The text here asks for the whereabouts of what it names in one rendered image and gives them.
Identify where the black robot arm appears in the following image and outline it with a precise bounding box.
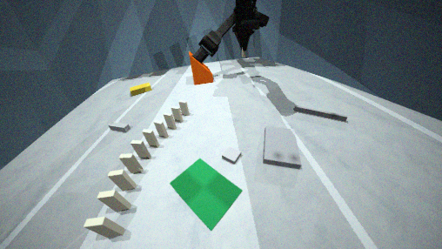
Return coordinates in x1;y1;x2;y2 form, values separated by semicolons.
192;0;269;64

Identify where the yellow flat block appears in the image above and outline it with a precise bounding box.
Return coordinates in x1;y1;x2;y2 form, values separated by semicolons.
130;83;152;96

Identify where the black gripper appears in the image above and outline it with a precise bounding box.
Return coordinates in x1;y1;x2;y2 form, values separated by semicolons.
232;4;260;51

